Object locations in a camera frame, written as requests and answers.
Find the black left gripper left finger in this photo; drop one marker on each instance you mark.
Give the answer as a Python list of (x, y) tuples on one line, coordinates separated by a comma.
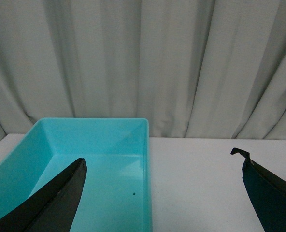
[(53, 207)]

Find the turquoise plastic bin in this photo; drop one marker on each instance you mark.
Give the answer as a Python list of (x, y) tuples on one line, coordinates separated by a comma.
[(116, 195)]

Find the grey curtain backdrop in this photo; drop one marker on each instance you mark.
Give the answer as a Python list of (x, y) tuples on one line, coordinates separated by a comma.
[(192, 68)]

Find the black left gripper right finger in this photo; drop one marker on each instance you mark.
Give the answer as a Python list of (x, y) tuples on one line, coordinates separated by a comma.
[(267, 193)]

